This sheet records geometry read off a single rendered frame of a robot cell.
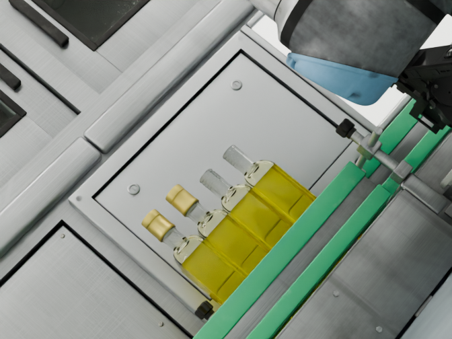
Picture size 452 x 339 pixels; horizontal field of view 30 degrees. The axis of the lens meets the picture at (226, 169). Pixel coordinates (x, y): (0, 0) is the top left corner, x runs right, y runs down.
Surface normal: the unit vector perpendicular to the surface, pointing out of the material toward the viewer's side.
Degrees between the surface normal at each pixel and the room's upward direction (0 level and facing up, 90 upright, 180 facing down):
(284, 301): 90
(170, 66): 90
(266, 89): 90
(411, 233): 90
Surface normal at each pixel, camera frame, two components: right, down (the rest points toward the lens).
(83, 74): 0.06, -0.36
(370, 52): 0.04, 0.32
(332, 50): -0.44, -0.05
